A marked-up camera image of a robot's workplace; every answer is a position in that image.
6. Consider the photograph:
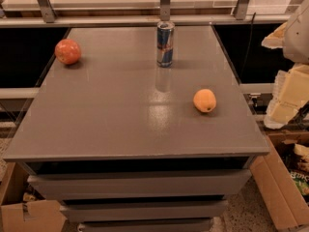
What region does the cardboard box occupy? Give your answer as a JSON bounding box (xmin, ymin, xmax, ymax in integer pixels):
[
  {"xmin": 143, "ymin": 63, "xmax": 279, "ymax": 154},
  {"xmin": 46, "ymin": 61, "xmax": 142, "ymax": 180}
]
[
  {"xmin": 250, "ymin": 131, "xmax": 309, "ymax": 231},
  {"xmin": 0, "ymin": 163, "xmax": 66, "ymax": 232}
]

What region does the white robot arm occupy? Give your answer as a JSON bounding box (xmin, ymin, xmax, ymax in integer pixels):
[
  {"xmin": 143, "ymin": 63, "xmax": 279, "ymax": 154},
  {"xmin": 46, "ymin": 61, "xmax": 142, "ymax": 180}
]
[{"xmin": 283, "ymin": 0, "xmax": 309, "ymax": 64}]

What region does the metal frame railing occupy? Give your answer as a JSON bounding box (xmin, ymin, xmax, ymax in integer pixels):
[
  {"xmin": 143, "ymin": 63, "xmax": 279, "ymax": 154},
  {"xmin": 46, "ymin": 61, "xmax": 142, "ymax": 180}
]
[{"xmin": 0, "ymin": 0, "xmax": 304, "ymax": 28}]

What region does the cardboard box left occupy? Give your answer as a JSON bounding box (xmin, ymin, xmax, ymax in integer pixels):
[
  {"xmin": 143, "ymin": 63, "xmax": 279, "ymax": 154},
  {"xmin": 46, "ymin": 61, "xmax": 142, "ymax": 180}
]
[{"xmin": 0, "ymin": 163, "xmax": 66, "ymax": 232}]

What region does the black cable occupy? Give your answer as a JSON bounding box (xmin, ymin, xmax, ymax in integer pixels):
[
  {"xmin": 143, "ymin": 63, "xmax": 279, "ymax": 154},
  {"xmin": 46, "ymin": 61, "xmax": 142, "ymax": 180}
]
[{"xmin": 239, "ymin": 12, "xmax": 257, "ymax": 79}]

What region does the cardboard box right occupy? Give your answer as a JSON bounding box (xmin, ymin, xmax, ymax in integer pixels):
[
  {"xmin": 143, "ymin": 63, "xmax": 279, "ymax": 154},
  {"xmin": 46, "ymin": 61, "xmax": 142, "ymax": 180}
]
[{"xmin": 250, "ymin": 131, "xmax": 309, "ymax": 231}]

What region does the grey middle drawer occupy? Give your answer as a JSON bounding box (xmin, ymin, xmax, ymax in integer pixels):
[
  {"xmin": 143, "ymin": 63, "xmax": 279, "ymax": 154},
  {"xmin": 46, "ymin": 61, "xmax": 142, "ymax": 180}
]
[{"xmin": 60, "ymin": 200, "xmax": 228, "ymax": 222}]

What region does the green snack bag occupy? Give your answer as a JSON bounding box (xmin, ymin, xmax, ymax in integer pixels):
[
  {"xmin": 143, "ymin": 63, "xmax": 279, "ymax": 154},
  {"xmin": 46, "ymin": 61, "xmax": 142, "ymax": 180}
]
[{"xmin": 290, "ymin": 170, "xmax": 309, "ymax": 196}]

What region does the red apple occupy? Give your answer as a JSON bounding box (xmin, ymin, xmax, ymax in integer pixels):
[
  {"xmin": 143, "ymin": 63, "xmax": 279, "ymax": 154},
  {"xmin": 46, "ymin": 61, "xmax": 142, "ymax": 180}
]
[{"xmin": 54, "ymin": 39, "xmax": 81, "ymax": 65}]

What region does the grey bottom drawer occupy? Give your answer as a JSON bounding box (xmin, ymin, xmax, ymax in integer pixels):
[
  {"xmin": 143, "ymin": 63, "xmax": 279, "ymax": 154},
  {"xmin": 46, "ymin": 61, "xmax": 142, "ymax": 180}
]
[{"xmin": 77, "ymin": 218, "xmax": 212, "ymax": 232}]

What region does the red bull can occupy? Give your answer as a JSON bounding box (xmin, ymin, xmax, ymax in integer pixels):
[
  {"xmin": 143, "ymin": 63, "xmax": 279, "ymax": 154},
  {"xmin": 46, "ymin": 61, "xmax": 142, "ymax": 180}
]
[{"xmin": 156, "ymin": 21, "xmax": 175, "ymax": 68}]

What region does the grey drawer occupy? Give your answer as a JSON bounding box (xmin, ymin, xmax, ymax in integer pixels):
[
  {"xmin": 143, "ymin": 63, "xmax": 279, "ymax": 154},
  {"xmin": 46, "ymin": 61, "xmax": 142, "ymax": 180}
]
[
  {"xmin": 77, "ymin": 218, "xmax": 212, "ymax": 232},
  {"xmin": 28, "ymin": 169, "xmax": 251, "ymax": 200},
  {"xmin": 60, "ymin": 200, "xmax": 228, "ymax": 222}
]

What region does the grey top drawer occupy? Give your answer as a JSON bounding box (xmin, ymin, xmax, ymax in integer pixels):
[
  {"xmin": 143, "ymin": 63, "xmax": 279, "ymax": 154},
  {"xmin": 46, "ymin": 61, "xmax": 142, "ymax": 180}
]
[{"xmin": 28, "ymin": 169, "xmax": 251, "ymax": 200}]

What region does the orange fruit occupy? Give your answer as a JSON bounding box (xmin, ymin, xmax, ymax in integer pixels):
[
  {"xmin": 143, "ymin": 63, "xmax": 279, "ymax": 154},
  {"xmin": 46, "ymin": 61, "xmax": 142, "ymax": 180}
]
[{"xmin": 193, "ymin": 89, "xmax": 216, "ymax": 113}]

